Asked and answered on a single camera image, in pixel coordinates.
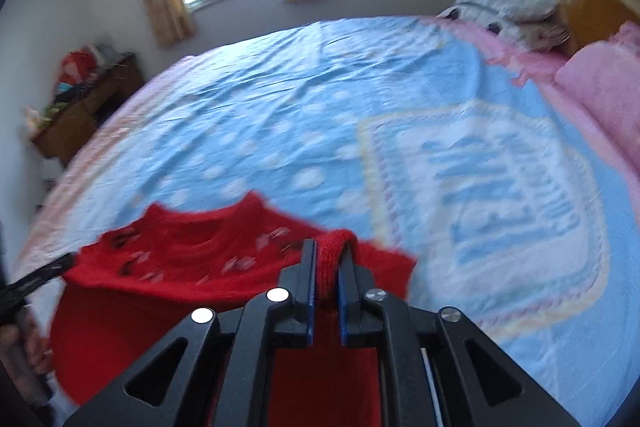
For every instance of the pink floral quilt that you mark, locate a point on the pink floral quilt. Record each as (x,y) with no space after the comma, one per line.
(610,87)

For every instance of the red embroidered knit sweater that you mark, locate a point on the red embroidered knit sweater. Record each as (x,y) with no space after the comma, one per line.
(200,252)

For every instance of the blue and pink bed sheet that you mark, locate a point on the blue and pink bed sheet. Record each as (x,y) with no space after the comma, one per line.
(325,107)

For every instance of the grey patterned pillow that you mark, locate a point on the grey patterned pillow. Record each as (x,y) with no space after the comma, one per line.
(505,7)

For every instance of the white printed pillow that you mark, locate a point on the white printed pillow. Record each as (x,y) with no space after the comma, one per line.
(530,38)

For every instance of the brown wooden desk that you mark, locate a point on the brown wooden desk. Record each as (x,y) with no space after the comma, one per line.
(90,117)

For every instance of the person's left hand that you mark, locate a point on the person's left hand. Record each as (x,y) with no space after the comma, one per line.
(30,349)

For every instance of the red gift bag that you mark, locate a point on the red gift bag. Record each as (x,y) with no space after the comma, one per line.
(77,69)

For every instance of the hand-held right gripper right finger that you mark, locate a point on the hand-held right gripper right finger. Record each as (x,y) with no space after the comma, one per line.
(346,307)

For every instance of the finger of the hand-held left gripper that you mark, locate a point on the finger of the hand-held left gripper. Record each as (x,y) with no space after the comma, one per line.
(45,274)

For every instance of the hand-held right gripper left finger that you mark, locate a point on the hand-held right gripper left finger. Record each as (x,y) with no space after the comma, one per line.
(307,307)

